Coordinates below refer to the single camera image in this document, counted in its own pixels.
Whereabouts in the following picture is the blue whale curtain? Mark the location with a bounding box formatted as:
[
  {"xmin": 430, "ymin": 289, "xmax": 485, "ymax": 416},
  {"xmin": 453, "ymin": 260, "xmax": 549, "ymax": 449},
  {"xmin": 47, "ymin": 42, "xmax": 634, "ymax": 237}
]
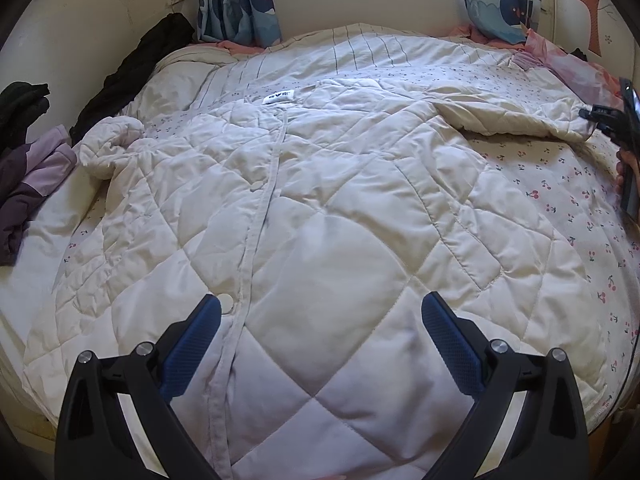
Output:
[
  {"xmin": 196, "ymin": 0, "xmax": 282, "ymax": 49},
  {"xmin": 458, "ymin": 0, "xmax": 544, "ymax": 46}
]

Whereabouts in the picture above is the cream quilted coat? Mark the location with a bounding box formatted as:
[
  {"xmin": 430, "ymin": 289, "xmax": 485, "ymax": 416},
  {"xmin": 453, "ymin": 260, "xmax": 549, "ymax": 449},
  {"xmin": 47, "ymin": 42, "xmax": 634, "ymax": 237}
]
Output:
[{"xmin": 23, "ymin": 78, "xmax": 606, "ymax": 479}]

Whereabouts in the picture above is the purple lilac jacket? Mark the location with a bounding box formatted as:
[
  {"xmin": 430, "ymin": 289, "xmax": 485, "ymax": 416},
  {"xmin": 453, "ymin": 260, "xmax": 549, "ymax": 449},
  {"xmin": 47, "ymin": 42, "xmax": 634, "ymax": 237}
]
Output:
[{"xmin": 1, "ymin": 126, "xmax": 77, "ymax": 266}]

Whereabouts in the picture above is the cherry print bed sheet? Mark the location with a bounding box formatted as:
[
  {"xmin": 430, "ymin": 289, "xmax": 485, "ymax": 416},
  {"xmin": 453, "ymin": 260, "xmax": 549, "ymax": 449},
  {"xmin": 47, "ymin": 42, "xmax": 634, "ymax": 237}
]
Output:
[{"xmin": 60, "ymin": 34, "xmax": 637, "ymax": 426}]

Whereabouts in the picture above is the black clothing on pillow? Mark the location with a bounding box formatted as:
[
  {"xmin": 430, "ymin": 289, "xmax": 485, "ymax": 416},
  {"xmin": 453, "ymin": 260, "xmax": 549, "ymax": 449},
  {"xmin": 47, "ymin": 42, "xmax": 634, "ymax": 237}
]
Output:
[{"xmin": 70, "ymin": 13, "xmax": 195, "ymax": 144}]

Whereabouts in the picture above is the cream striped duvet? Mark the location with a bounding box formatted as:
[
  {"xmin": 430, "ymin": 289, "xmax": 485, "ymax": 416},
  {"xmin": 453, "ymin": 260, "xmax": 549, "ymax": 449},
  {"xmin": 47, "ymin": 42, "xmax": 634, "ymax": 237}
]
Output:
[{"xmin": 120, "ymin": 23, "xmax": 520, "ymax": 127}]

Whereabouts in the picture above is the person's right hand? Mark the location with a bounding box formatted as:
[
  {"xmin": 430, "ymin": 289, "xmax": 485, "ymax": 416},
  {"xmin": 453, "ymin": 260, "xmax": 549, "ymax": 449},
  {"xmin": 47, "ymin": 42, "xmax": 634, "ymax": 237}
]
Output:
[{"xmin": 615, "ymin": 148, "xmax": 634, "ymax": 195}]

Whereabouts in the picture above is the right blue whale curtain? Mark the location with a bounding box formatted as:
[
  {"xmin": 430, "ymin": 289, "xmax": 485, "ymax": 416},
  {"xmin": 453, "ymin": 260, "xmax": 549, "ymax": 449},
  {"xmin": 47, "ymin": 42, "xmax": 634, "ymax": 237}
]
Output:
[{"xmin": 458, "ymin": 0, "xmax": 544, "ymax": 46}]

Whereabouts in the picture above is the pink floral blanket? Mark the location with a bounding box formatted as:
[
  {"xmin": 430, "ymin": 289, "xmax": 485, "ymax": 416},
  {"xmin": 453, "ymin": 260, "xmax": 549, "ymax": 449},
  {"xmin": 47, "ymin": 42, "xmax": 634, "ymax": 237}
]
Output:
[{"xmin": 525, "ymin": 29, "xmax": 624, "ymax": 110}]

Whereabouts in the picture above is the black garment near wall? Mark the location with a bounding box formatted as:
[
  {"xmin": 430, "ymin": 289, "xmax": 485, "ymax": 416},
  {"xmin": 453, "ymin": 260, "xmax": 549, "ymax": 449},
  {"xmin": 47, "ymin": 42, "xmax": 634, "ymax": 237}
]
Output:
[{"xmin": 0, "ymin": 81, "xmax": 50, "ymax": 151}]

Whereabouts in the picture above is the left blue whale curtain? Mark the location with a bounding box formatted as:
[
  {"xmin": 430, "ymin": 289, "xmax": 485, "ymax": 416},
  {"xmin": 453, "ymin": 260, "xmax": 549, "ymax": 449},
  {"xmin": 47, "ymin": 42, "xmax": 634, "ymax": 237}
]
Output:
[{"xmin": 196, "ymin": 0, "xmax": 282, "ymax": 49}]

